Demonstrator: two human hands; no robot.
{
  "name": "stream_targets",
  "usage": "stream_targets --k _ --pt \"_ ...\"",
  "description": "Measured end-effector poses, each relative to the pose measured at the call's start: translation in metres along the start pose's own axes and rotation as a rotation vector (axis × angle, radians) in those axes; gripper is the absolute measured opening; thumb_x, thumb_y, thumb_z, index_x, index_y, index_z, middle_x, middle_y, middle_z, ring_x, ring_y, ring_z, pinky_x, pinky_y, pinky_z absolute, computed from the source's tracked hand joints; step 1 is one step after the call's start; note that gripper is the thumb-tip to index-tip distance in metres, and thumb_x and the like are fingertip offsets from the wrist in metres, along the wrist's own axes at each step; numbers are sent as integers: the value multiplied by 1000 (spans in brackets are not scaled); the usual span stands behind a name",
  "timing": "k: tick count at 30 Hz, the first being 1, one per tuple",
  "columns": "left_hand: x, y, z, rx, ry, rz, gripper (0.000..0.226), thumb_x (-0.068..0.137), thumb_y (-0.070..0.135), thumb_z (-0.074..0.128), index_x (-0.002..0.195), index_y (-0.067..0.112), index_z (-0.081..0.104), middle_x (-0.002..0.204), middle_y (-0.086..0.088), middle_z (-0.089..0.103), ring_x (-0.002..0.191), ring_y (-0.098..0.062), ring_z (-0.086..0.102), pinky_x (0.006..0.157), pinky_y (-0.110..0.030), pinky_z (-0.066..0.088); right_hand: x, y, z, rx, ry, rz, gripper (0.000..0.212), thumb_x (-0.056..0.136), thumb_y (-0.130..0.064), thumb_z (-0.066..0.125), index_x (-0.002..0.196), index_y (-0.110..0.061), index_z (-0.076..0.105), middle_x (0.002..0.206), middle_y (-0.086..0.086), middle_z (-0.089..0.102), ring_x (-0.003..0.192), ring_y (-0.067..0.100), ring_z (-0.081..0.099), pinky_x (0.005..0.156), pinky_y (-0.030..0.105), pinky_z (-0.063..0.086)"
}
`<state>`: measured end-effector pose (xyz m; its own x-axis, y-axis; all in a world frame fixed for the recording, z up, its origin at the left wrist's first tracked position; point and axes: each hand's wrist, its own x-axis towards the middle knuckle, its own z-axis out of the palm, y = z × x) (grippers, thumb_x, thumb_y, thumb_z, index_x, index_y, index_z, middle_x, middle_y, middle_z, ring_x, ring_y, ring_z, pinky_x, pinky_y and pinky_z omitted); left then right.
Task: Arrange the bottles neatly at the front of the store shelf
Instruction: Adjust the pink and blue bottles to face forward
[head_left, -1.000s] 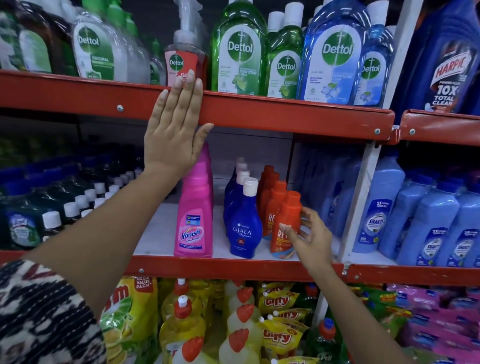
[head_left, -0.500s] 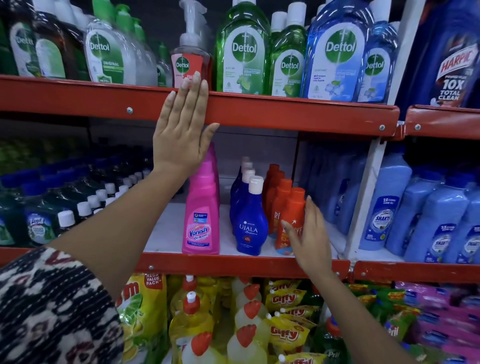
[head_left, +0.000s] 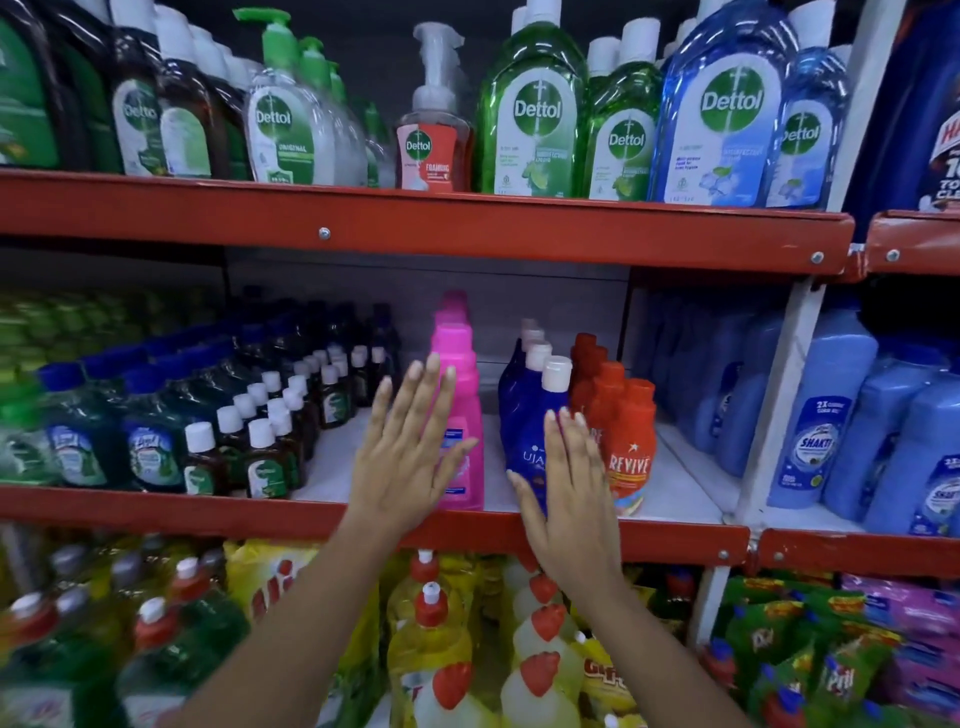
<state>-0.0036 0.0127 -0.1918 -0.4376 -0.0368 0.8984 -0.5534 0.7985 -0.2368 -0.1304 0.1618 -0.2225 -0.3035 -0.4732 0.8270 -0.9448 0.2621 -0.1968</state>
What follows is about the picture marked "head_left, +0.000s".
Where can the person's right hand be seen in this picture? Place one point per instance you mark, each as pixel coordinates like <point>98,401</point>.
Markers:
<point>574,525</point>

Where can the person's left hand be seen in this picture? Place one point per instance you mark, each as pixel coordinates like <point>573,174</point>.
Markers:
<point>397,472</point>

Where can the person's right thumb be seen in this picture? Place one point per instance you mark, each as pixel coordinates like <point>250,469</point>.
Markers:
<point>525,499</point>

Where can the person's left middle finger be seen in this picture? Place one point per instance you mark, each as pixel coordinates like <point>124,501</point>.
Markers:
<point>427,394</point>

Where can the person's left thumb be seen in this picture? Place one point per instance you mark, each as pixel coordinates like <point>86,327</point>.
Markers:
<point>456,459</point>

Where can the person's left little finger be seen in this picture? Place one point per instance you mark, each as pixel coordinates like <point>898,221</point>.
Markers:
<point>381,412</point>

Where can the person's right middle finger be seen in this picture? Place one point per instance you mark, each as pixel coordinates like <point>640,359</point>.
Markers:
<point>570,450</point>

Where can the person's left forearm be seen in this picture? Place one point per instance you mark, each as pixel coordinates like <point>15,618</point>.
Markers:
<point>300,637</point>

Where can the person's right forearm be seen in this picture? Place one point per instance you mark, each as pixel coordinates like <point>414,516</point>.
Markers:
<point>652,667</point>

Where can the pink liquid bottle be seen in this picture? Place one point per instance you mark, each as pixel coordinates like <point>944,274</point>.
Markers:
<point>471,420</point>
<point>454,307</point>

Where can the dark blue white-capped bottle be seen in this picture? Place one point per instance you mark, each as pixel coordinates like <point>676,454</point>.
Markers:
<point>529,442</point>
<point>517,341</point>
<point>517,382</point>

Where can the orange liquid bottle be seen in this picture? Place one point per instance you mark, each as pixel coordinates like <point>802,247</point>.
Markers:
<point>631,450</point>
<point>582,339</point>
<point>606,390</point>
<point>586,367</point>

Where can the pale red-capped bottle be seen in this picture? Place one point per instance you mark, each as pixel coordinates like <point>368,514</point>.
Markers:
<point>544,630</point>
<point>540,589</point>
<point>450,697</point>
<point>536,690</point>

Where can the group of small brown bottles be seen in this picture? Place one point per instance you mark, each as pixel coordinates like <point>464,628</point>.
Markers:
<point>277,420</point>

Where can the yellow red-capped bottle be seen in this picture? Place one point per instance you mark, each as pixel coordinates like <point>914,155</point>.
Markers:
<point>427,637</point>
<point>421,566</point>

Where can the row of pale blue bottles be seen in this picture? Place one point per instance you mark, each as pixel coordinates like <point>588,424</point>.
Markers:
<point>720,375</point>

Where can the long red shelf edge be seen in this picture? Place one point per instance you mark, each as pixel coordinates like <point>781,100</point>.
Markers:
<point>450,225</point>
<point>187,510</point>

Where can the small yellow refill pouch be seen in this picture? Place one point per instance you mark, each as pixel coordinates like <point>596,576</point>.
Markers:
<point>604,675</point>

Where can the yellow dishwash packet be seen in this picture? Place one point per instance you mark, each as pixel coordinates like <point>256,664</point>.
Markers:
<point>262,585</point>

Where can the red foaming pump bottle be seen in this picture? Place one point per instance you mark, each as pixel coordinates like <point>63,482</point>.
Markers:
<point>431,150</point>

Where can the green pump handwash bottle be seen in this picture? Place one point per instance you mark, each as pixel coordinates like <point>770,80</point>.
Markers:
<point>377,150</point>
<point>346,142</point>
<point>281,127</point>

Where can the light blue detergent bottle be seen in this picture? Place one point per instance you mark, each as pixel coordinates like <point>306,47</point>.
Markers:
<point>922,465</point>
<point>885,427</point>
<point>825,420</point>

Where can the row of blue-capped green bottles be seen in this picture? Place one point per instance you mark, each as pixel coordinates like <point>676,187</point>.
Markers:
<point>90,427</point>

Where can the pile of green refill pouches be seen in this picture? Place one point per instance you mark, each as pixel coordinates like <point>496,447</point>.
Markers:
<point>795,645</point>

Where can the large green disinfectant bottle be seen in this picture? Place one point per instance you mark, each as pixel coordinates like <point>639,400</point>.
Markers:
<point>534,112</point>

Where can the small green disinfectant bottle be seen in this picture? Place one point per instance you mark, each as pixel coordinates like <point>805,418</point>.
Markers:
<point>622,135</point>

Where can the group of red-capped green bottles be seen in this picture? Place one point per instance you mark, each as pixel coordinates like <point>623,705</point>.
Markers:
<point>97,637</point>

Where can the large blue disinfectant bottle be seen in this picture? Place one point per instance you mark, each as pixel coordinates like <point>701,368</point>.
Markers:
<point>724,112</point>

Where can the row of brown antiseptic bottles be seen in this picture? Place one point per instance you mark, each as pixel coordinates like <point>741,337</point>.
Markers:
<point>150,112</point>

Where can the pile of pink refill pouches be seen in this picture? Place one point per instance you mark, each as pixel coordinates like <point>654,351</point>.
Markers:
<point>915,637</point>

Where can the small blue disinfectant bottle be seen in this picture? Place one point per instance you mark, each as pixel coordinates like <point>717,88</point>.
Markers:
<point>806,127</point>

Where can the short red shelf edge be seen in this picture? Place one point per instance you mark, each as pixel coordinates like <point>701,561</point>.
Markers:
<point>919,244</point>

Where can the dark blue cleaner bottle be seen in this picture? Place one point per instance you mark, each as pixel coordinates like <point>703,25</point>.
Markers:
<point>915,97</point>

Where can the white shelf upright post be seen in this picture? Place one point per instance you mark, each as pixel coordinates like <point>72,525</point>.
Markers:
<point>787,360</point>

